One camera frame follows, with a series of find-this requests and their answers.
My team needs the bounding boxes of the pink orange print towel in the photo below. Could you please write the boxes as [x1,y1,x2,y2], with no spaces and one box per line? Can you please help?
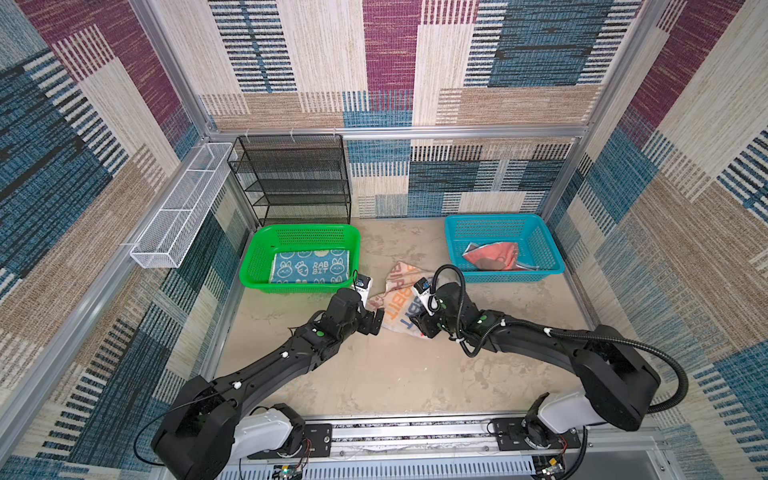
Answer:
[366,261,433,338]

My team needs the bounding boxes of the blue rabbit print towel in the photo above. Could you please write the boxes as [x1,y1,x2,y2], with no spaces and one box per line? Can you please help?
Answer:
[269,250,352,284]

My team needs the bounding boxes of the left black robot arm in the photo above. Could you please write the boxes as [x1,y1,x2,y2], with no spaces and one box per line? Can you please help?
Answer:
[151,288,384,479]

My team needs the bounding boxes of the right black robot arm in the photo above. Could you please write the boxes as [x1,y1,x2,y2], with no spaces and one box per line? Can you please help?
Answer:
[412,279,660,449]

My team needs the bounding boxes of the red pink towel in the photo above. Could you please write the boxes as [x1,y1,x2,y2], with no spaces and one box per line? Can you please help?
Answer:
[462,242,519,271]

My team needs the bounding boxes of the green plastic basket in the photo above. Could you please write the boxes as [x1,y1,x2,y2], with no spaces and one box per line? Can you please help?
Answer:
[239,224,361,294]

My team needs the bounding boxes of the teal plastic basket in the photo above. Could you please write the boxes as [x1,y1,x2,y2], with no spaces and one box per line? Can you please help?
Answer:
[445,214,565,283]

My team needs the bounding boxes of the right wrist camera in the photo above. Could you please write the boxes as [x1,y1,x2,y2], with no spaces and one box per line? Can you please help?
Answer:
[412,277,435,316]

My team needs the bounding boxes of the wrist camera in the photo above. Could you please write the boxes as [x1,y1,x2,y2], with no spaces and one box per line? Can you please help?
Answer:
[412,277,435,316]
[353,273,372,305]

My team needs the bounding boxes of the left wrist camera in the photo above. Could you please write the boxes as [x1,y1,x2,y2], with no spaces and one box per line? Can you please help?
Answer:
[353,273,372,305]

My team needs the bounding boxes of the aluminium front rail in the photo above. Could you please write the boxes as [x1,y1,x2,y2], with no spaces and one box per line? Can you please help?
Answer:
[155,407,661,466]

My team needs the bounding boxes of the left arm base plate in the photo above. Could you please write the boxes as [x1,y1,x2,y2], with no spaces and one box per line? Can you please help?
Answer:
[247,423,333,460]

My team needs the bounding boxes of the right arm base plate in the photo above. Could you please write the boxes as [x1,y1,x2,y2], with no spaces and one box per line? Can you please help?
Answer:
[486,415,582,451]

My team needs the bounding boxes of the black wire shelf rack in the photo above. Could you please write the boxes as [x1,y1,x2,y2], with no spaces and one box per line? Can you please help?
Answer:
[229,134,352,227]

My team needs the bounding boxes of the white wire mesh tray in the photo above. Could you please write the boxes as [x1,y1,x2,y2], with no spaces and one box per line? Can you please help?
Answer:
[130,143,234,269]

